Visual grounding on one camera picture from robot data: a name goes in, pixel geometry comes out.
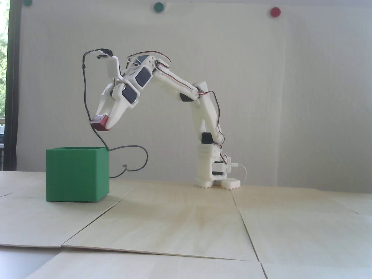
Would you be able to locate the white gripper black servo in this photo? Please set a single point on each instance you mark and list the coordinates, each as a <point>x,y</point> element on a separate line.
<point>114,102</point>

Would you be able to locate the red block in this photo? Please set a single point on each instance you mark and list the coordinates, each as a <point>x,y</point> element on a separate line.
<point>99,123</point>

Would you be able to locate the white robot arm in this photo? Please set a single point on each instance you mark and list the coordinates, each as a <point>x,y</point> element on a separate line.
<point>203,116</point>

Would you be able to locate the green box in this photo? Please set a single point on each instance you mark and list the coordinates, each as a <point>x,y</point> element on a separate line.
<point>74,174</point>

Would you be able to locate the green round magnet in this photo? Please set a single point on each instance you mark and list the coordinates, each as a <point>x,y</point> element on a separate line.
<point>159,7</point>
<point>28,2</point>

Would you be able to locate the red round magnet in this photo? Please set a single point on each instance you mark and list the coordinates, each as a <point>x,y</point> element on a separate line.
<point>275,12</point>

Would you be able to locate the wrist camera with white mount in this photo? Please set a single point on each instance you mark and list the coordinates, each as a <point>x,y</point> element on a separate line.
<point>112,66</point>

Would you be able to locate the dark window frame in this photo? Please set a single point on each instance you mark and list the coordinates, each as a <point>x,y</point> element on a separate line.
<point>13,87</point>

